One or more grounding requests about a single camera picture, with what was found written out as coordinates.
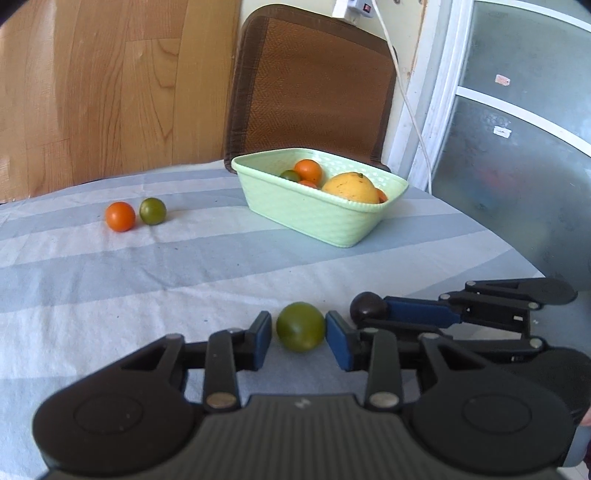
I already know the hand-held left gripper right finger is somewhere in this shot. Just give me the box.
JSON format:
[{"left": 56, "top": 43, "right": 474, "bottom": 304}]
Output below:
[{"left": 324, "top": 310, "right": 484, "bottom": 412}]

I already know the white power adapter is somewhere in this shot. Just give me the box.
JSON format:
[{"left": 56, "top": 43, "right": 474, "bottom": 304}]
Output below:
[{"left": 332, "top": 0, "right": 375, "bottom": 21}]

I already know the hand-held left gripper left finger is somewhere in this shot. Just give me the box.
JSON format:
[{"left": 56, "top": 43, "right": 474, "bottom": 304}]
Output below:
[{"left": 120, "top": 310, "right": 273, "bottom": 413}]

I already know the brown woven chair back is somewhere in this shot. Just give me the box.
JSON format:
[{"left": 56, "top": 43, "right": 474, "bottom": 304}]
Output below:
[{"left": 223, "top": 4, "right": 399, "bottom": 174}]

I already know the light green plastic basket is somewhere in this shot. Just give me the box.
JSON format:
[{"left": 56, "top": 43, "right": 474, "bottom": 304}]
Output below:
[{"left": 231, "top": 148, "right": 409, "bottom": 248}]

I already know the dark purple tomato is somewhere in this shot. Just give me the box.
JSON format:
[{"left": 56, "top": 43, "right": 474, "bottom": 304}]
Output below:
[{"left": 349, "top": 292, "right": 387, "bottom": 325}]

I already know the orange tomato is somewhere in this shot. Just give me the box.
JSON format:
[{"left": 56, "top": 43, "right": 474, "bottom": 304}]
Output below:
[
  {"left": 294, "top": 159, "right": 323, "bottom": 185},
  {"left": 106, "top": 202, "right": 136, "bottom": 233}
]

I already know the white framed glass door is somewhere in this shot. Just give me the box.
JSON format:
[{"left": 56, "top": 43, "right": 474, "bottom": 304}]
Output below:
[{"left": 406, "top": 0, "right": 591, "bottom": 287}]

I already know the white power cable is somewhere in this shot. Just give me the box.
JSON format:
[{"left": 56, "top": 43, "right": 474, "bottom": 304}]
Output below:
[{"left": 375, "top": 0, "right": 433, "bottom": 195}]

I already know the yellow grapefruit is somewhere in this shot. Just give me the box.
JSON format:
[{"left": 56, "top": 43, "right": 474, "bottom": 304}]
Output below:
[{"left": 321, "top": 172, "right": 380, "bottom": 204}]

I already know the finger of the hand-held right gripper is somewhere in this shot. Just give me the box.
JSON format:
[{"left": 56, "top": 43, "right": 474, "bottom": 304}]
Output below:
[
  {"left": 358, "top": 324, "right": 546, "bottom": 366},
  {"left": 385, "top": 278, "right": 578, "bottom": 334}
]

